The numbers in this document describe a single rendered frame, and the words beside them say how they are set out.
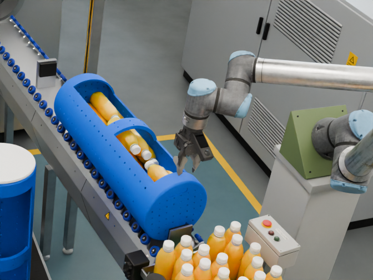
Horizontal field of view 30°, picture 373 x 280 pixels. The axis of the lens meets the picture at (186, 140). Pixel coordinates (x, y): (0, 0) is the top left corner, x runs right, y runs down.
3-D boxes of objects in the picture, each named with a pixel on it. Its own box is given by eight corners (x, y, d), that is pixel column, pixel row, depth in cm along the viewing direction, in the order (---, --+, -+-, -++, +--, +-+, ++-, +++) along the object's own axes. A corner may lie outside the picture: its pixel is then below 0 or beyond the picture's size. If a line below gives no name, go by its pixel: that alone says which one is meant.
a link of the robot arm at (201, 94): (217, 91, 236) (188, 86, 236) (210, 123, 243) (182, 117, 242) (218, 79, 244) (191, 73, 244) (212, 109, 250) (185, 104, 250)
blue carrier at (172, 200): (109, 116, 341) (109, 66, 324) (205, 226, 282) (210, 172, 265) (55, 132, 328) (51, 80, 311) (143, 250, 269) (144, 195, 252)
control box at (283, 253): (263, 233, 280) (269, 213, 274) (294, 265, 266) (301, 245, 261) (243, 239, 275) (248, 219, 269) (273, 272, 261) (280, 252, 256)
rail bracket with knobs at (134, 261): (142, 267, 266) (145, 247, 261) (151, 280, 262) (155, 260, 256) (119, 274, 261) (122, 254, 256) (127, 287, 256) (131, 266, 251)
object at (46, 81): (53, 84, 366) (55, 58, 358) (56, 88, 364) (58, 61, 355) (35, 86, 361) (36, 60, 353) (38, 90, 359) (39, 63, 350)
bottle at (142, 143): (116, 126, 301) (137, 150, 288) (131, 121, 303) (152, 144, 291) (118, 139, 305) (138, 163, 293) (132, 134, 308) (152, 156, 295)
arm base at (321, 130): (337, 113, 313) (351, 108, 304) (352, 153, 312) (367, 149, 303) (305, 124, 304) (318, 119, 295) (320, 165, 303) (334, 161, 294)
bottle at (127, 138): (106, 133, 299) (126, 157, 287) (106, 120, 295) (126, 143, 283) (121, 128, 302) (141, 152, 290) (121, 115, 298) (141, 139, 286)
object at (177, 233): (184, 245, 277) (190, 221, 270) (187, 249, 275) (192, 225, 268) (162, 251, 271) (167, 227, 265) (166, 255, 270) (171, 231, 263)
